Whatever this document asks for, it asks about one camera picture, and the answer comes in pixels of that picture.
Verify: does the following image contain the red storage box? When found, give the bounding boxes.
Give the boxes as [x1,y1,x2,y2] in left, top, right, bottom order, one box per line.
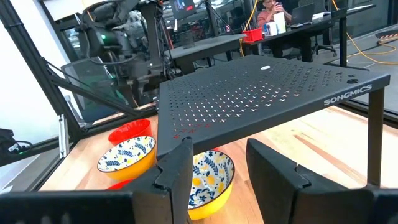
[241,27,264,44]

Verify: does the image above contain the blue and white box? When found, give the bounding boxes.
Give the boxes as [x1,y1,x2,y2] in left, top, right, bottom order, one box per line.
[263,21,278,37]

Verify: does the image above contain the black floor cable cover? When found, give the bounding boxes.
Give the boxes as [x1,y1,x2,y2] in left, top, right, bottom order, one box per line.
[374,28,398,46]

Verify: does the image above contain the dark laptop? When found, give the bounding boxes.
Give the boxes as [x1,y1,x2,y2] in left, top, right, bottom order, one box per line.
[290,2,317,26]

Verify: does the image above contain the black office desk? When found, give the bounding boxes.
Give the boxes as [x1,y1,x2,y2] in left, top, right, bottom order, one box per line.
[245,4,377,68]

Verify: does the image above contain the red plastic mini bowl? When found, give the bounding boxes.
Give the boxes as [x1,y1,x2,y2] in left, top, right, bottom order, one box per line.
[108,119,152,146]
[106,179,134,191]

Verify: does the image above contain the black device with cable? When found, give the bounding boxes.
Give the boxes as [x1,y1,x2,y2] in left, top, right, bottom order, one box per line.
[0,128,34,167]

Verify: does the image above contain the yellow floor cable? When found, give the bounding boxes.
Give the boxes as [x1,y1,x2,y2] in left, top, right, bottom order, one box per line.
[331,0,398,65]

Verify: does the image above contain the yellow hanging cable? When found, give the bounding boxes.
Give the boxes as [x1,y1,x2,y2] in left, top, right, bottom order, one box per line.
[238,0,259,57]

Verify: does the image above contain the black rig frame post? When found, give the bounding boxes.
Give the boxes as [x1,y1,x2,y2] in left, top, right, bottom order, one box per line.
[0,0,156,141]

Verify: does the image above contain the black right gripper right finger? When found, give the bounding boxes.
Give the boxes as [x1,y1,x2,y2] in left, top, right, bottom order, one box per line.
[245,138,374,224]

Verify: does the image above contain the clear acrylic panel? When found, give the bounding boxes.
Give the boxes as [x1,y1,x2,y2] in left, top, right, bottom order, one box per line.
[60,57,131,125]

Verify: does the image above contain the black office chair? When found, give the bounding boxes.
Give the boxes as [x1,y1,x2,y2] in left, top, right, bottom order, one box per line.
[310,34,338,58]

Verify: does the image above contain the white metal bracket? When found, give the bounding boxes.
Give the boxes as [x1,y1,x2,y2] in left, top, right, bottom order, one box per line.
[58,114,70,159]

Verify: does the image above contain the yellow floral patterned bowl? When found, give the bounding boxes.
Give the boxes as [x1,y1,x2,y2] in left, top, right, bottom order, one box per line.
[96,136,157,182]
[187,150,236,221]

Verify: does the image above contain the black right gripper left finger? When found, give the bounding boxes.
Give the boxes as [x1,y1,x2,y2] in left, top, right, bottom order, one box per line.
[121,136,194,224]

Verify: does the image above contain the black perforated metal shelf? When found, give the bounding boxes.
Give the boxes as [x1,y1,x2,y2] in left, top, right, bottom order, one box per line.
[156,55,391,187]

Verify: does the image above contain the black computer monitor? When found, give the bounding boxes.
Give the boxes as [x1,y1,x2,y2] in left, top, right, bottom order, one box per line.
[170,0,197,21]

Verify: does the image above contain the grey office desk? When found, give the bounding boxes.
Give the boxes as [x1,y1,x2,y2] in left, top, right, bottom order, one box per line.
[164,34,247,75]

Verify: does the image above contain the person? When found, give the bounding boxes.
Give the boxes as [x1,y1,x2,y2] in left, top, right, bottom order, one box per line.
[257,0,293,28]

